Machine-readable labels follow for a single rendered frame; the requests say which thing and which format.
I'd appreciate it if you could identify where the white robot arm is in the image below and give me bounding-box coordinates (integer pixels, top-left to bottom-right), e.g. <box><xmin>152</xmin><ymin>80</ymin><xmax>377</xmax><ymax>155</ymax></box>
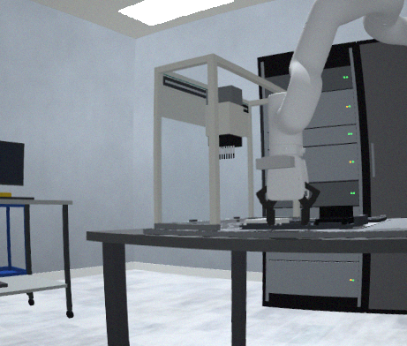
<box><xmin>256</xmin><ymin>0</ymin><xmax>407</xmax><ymax>170</ymax></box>

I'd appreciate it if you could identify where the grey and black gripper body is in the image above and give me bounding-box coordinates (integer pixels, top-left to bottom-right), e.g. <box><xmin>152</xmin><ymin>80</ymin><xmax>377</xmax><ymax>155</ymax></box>
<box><xmin>267</xmin><ymin>157</ymin><xmax>309</xmax><ymax>200</ymax></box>

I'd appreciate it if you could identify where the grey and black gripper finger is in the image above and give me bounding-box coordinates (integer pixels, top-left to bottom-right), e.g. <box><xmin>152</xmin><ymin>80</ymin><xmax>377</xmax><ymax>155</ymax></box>
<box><xmin>298</xmin><ymin>182</ymin><xmax>320</xmax><ymax>225</ymax></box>
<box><xmin>256</xmin><ymin>186</ymin><xmax>277</xmax><ymax>225</ymax></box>

